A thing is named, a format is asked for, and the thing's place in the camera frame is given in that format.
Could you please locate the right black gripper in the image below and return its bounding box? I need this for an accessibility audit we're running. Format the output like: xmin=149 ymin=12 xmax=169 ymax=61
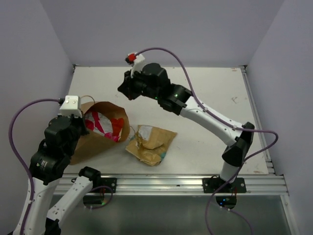
xmin=118 ymin=68 xmax=159 ymax=101

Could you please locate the pink snack bag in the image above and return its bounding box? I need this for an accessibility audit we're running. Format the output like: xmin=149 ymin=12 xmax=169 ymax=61
xmin=85 ymin=111 xmax=113 ymax=140

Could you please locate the brown paper bag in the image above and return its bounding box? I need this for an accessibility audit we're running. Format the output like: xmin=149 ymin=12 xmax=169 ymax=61
xmin=70 ymin=101 xmax=130 ymax=165

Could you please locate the red snack bag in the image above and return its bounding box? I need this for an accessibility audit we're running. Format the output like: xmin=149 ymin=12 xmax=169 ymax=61
xmin=111 ymin=118 xmax=124 ymax=142

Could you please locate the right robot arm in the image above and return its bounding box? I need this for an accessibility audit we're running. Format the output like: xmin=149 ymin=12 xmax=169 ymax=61
xmin=117 ymin=63 xmax=255 ymax=192

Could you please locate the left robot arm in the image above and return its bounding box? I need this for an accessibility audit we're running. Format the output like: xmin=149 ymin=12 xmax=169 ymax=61
xmin=12 ymin=115 xmax=102 ymax=235

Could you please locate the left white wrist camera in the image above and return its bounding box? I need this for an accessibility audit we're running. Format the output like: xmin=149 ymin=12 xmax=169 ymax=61
xmin=59 ymin=95 xmax=83 ymax=118

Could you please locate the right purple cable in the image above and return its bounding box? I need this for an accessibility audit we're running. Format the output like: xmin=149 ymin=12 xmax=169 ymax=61
xmin=136 ymin=47 xmax=279 ymax=235

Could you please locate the purple cable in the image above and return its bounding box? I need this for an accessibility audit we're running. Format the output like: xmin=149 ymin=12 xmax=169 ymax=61
xmin=8 ymin=97 xmax=64 ymax=233
xmin=136 ymin=47 xmax=279 ymax=235

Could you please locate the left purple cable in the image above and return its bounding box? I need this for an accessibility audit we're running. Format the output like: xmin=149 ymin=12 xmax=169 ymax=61
xmin=8 ymin=97 xmax=64 ymax=233

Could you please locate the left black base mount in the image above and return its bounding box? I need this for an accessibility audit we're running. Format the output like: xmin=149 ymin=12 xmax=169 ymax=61
xmin=98 ymin=177 xmax=117 ymax=194

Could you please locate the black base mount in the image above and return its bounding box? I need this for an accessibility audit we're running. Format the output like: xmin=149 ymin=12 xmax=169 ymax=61
xmin=202 ymin=175 xmax=247 ymax=193
xmin=98 ymin=177 xmax=117 ymax=194

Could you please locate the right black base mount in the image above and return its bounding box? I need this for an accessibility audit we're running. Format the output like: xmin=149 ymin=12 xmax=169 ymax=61
xmin=202 ymin=175 xmax=247 ymax=193

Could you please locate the aluminium rail frame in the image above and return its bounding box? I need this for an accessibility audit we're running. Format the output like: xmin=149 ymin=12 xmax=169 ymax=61
xmin=24 ymin=64 xmax=301 ymax=235

